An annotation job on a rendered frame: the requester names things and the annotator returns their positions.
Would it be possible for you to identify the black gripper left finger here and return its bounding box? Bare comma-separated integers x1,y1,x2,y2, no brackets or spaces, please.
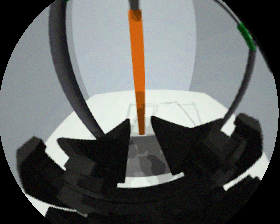
56,118,130,183

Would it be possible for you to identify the orange handle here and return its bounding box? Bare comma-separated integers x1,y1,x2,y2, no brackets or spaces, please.
127,0,145,134

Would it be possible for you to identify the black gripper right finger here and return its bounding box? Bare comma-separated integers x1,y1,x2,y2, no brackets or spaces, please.
151,116,225,176

